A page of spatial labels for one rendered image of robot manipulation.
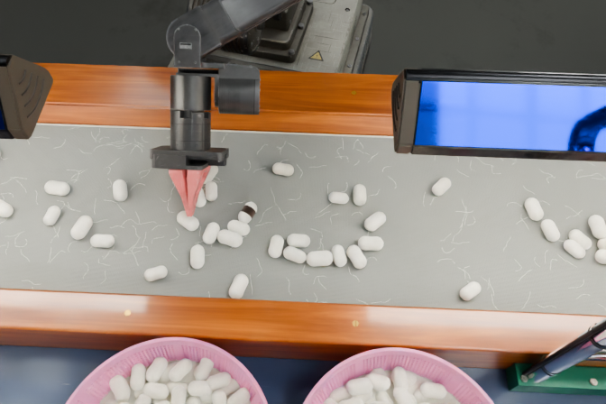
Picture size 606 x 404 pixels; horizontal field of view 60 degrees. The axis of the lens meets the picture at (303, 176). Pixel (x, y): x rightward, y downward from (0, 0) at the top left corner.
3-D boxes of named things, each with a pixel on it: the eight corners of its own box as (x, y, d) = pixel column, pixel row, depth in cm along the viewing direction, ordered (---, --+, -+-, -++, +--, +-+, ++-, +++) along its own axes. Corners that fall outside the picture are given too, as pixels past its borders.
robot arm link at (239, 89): (182, 27, 77) (173, 23, 69) (261, 31, 78) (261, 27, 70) (182, 108, 80) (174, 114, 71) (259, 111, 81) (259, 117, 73)
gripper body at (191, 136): (221, 165, 73) (222, 112, 72) (148, 162, 73) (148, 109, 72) (229, 160, 79) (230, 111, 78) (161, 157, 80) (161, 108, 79)
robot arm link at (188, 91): (173, 68, 77) (167, 66, 71) (221, 70, 77) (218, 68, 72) (173, 115, 78) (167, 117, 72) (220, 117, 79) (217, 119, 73)
